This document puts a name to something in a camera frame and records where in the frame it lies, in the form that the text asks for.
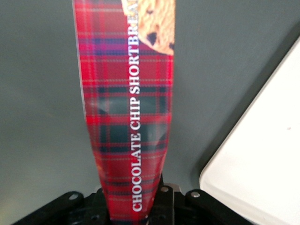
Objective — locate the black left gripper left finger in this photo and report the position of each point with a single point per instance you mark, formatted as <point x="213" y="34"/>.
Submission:
<point x="70" y="208"/>

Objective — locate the red tartan cookie box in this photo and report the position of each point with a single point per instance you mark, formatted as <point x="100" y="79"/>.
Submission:
<point x="126" y="105"/>

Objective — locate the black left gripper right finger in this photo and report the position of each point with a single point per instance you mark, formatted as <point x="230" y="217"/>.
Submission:
<point x="187" y="206"/>

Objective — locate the beige plastic tray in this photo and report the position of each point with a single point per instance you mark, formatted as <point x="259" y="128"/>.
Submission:
<point x="260" y="145"/>

